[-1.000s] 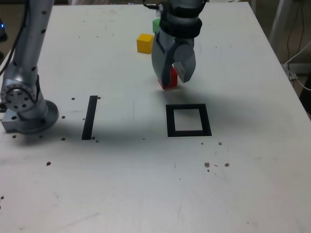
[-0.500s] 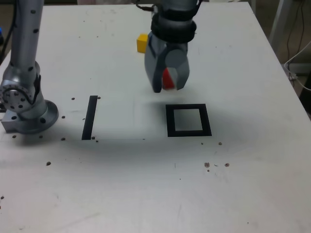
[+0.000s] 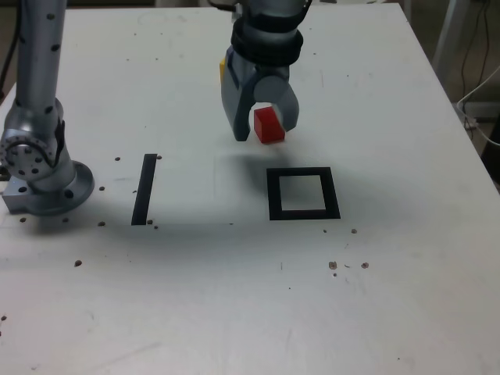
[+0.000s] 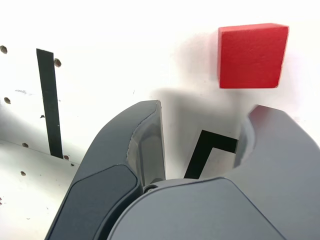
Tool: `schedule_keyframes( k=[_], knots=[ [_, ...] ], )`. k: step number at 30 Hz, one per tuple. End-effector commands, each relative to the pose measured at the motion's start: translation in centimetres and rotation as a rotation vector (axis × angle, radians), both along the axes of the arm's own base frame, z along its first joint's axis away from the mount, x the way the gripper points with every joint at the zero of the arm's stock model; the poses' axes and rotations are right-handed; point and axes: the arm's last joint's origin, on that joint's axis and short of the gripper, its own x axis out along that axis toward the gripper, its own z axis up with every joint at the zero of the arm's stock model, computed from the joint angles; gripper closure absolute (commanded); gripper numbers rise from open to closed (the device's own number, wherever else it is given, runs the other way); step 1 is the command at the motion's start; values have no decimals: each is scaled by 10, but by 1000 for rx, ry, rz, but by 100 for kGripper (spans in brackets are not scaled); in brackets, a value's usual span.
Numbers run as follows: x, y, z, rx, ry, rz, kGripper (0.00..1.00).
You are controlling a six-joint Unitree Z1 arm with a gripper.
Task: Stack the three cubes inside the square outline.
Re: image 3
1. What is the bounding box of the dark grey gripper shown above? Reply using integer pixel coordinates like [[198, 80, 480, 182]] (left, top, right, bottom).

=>
[[220, 45, 301, 143]]

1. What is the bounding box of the red cube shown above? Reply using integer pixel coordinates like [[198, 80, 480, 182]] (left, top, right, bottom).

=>
[[252, 107, 287, 145]]

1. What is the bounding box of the black tape square outline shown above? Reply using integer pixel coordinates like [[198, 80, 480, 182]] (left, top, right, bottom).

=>
[[266, 166, 341, 222]]

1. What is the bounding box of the black tape strip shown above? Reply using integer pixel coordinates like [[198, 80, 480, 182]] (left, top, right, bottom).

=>
[[130, 153, 157, 227]]

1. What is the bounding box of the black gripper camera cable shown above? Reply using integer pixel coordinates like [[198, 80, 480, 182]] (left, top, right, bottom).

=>
[[206, 0, 239, 13]]

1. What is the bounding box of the grey metal frame leg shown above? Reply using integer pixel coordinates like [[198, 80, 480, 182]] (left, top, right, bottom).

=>
[[429, 0, 481, 95]]

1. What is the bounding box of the white cable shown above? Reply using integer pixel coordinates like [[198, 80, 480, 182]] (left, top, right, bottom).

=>
[[455, 66, 500, 148]]

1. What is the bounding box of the thin black hanging cable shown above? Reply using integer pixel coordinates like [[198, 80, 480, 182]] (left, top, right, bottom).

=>
[[460, 0, 492, 102]]

